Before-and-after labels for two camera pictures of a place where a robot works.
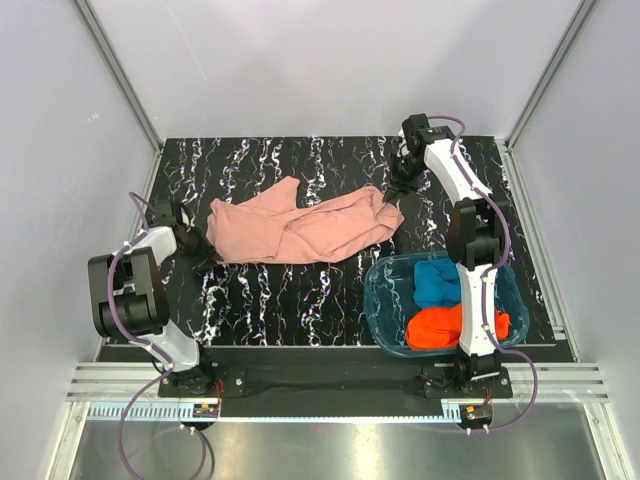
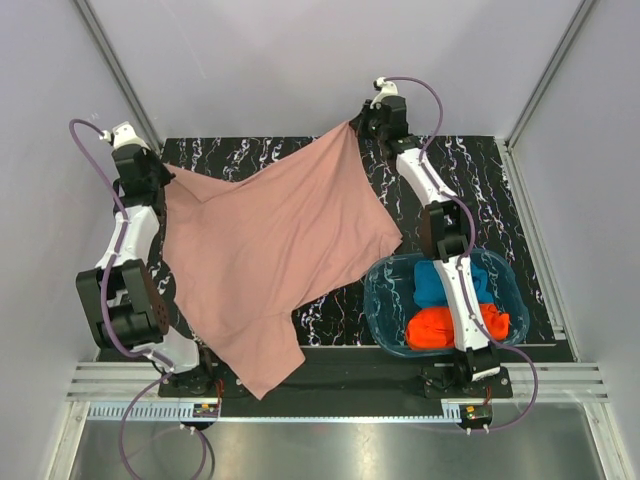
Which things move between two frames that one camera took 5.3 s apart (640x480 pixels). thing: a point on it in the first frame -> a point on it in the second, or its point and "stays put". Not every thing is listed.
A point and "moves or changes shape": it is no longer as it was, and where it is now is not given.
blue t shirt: x=437 y=283 stays put
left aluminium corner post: x=119 y=72 stays put
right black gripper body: x=405 y=171 -> x=368 y=126
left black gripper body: x=195 y=242 -> x=160 y=176
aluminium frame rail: x=127 y=382 stays put
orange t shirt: x=441 y=328 stays put
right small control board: x=476 y=414 stays put
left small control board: x=205 y=410 stays put
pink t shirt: x=272 y=227 moves or changes shape
